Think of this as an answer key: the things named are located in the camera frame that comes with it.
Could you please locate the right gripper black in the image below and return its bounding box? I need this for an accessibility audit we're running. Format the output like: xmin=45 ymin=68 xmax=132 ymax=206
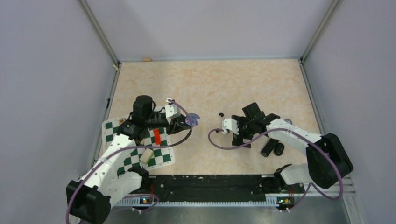
xmin=232 ymin=115 xmax=256 ymax=148

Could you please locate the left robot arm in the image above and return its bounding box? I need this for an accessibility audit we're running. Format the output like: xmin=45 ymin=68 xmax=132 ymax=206
xmin=65 ymin=95 xmax=195 ymax=224

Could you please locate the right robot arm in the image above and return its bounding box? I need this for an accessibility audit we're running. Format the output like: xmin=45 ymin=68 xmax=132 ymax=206
xmin=222 ymin=102 xmax=354 ymax=192

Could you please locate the orange rectangular block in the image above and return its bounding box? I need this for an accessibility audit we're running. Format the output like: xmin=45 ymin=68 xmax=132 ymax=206
xmin=153 ymin=129 xmax=162 ymax=145

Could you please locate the green white chess mat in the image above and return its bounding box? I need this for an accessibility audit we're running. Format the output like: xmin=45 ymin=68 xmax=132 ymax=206
xmin=101 ymin=117 xmax=176 ymax=177

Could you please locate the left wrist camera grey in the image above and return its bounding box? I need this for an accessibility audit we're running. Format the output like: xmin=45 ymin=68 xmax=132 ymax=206
xmin=165 ymin=104 xmax=181 ymax=119

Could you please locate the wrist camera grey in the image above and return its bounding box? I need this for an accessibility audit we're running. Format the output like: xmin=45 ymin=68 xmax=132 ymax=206
xmin=221 ymin=118 xmax=239 ymax=135
xmin=165 ymin=104 xmax=181 ymax=119

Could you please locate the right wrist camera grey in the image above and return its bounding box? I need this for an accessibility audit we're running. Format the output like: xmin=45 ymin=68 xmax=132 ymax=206
xmin=221 ymin=118 xmax=239 ymax=135

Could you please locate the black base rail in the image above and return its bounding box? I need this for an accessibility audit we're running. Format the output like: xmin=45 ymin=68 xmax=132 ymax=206
xmin=132 ymin=175 xmax=305 ymax=203

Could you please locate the wooden cork at wall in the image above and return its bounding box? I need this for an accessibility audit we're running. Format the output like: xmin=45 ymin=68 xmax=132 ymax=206
xmin=142 ymin=57 xmax=152 ymax=62

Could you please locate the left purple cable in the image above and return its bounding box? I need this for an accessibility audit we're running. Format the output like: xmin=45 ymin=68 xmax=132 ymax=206
xmin=65 ymin=98 xmax=195 ymax=224

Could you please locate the aluminium frame post left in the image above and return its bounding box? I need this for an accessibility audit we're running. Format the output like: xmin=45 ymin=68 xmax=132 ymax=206
xmin=77 ymin=0 xmax=120 ymax=67

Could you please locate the aluminium frame post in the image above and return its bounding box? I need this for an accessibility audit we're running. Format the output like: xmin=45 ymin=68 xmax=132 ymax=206
xmin=300 ymin=0 xmax=343 ymax=64
xmin=77 ymin=0 xmax=120 ymax=67

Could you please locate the aluminium frame post right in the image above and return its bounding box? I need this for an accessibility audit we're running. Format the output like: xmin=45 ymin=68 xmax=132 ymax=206
xmin=300 ymin=0 xmax=343 ymax=64

